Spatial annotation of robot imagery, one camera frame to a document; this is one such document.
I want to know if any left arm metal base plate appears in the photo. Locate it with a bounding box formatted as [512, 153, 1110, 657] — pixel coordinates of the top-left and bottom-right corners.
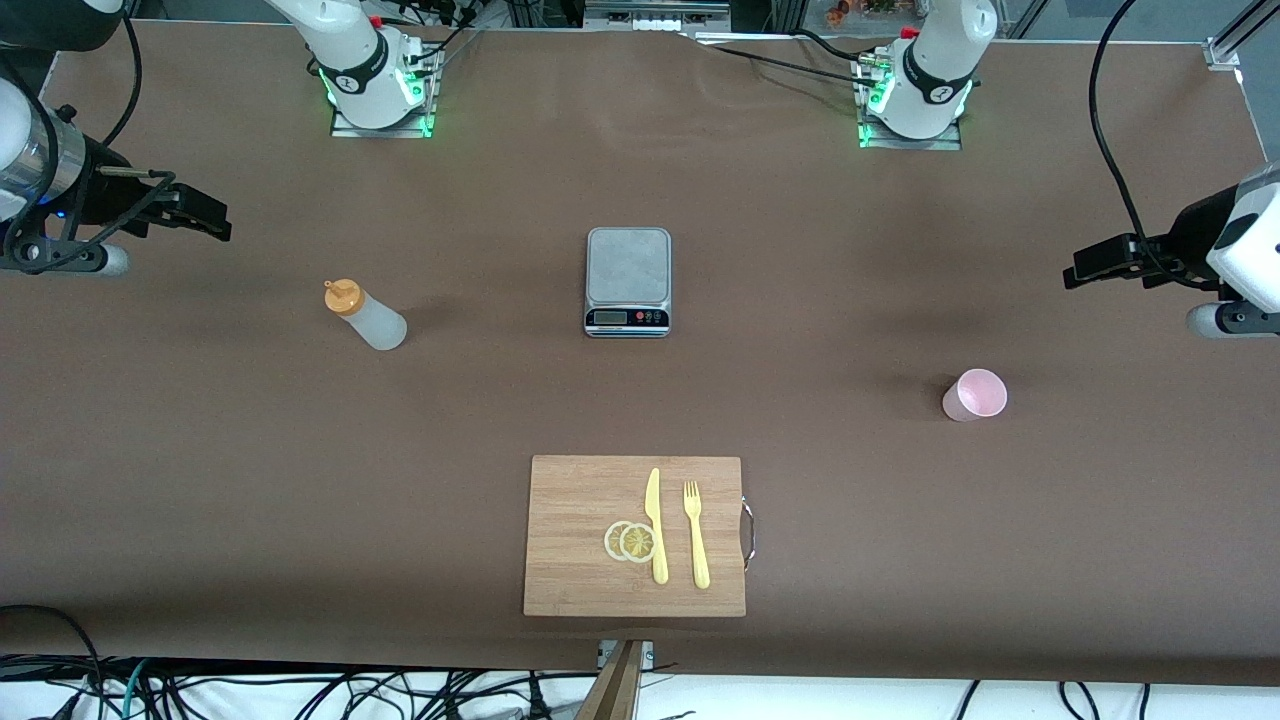
[858, 55, 964, 152]

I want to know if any yellow plastic fork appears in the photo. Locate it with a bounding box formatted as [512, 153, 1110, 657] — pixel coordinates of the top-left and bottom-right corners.
[683, 480, 712, 590]

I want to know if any black looped floor cable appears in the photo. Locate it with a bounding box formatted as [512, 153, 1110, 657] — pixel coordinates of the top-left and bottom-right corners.
[0, 604, 106, 720]

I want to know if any white power strip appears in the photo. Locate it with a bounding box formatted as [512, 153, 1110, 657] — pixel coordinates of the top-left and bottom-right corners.
[585, 2, 731, 33]

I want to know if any black table cable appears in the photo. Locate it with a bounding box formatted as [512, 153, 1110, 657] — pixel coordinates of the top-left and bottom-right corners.
[690, 30, 881, 86]

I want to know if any bamboo cutting board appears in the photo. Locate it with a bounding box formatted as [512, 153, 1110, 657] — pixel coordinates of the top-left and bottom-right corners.
[523, 455, 747, 618]

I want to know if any silver digital kitchen scale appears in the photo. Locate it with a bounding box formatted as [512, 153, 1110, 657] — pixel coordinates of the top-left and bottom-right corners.
[584, 227, 672, 339]

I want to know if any yellow plastic knife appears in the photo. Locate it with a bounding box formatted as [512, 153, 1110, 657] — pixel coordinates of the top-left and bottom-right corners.
[644, 467, 670, 586]

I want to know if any teal floor cable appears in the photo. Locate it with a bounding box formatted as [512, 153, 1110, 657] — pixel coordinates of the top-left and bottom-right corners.
[95, 658, 151, 720]

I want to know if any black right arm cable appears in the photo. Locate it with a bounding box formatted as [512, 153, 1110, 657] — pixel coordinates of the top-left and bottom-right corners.
[5, 15, 179, 273]

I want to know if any sauce bottle with orange cap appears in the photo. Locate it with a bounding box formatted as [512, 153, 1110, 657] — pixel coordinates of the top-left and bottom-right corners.
[323, 278, 409, 352]

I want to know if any pink plastic cup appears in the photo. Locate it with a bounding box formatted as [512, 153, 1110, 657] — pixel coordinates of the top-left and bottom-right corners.
[942, 368, 1009, 423]

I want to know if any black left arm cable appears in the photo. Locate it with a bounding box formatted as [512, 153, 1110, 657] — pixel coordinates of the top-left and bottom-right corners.
[1088, 0, 1221, 293]

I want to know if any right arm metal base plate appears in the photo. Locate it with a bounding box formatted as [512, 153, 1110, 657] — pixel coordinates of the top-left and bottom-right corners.
[330, 45, 441, 140]

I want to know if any aluminium frame profile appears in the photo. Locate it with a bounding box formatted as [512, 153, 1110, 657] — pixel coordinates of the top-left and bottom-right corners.
[1203, 0, 1280, 71]

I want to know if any wooden post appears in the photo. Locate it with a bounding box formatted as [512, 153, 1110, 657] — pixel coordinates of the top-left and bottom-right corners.
[574, 640, 646, 720]

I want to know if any colourful toy food pile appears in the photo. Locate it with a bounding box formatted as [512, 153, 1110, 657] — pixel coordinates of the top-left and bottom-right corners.
[825, 0, 926, 26]

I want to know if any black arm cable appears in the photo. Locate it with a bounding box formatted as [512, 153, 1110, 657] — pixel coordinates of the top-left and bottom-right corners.
[5, 15, 179, 273]
[1088, 0, 1221, 293]

